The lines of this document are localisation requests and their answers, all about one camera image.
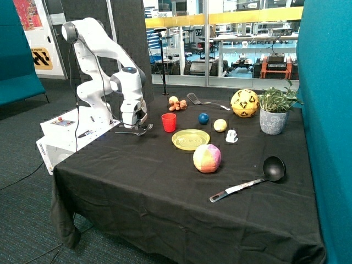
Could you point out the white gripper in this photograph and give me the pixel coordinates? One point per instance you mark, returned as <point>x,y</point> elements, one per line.
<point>134,112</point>

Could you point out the silver spoon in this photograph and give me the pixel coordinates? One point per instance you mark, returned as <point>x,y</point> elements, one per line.
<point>144,127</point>

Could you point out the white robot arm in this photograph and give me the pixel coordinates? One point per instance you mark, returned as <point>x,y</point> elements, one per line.
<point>111,70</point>

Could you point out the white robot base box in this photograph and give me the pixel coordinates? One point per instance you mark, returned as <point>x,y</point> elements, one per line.
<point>69,132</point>

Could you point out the silver fork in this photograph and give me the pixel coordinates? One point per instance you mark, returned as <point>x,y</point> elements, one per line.
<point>130,132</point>

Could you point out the red plastic cup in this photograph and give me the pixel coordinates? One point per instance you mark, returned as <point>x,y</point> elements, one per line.
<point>169,122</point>

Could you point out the brown teddy bear toy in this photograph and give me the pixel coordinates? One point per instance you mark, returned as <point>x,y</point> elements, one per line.
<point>176,105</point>

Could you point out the yellow plastic plate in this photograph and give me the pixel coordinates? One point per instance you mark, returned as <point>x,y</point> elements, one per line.
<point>190,139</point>

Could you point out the black slotted spatula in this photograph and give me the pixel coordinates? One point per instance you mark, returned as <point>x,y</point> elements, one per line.
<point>194,99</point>

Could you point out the small blue ball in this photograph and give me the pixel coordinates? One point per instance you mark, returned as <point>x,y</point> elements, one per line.
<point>203,118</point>

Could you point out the pastel multicolour soft ball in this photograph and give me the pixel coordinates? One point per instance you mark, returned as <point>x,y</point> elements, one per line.
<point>207,158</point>

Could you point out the small yellow ball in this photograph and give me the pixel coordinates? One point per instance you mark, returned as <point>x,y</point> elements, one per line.
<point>220,125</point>

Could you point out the white plug adapter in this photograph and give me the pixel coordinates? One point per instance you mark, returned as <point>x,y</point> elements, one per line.
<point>231,136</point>

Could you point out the black tablecloth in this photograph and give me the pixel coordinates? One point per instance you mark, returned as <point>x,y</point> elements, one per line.
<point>259,206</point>

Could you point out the black tripod stand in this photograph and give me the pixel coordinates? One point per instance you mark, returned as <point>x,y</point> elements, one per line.
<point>159,31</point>

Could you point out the yellow black football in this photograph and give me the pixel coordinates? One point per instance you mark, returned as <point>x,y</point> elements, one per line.
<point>245,103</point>

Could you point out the white lab table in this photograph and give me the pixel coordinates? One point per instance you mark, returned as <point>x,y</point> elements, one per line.
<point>239,53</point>

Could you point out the yellow black warning sign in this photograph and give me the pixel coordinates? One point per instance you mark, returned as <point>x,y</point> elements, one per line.
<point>41,58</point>

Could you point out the teal sofa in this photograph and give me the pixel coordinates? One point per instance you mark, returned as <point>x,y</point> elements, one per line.
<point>19,80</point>

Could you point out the grey patterned plant pot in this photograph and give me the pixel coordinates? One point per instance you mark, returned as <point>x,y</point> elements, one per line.
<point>272,123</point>

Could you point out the green potted plant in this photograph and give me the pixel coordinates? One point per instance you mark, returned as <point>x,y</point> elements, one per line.
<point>274,100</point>

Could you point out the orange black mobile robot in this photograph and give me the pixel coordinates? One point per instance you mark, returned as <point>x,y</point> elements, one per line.
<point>276,66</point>

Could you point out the red poster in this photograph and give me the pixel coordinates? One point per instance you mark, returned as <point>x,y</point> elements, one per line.
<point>28,15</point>

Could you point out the teal partition wall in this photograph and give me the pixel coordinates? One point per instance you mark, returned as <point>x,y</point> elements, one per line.
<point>324,63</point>

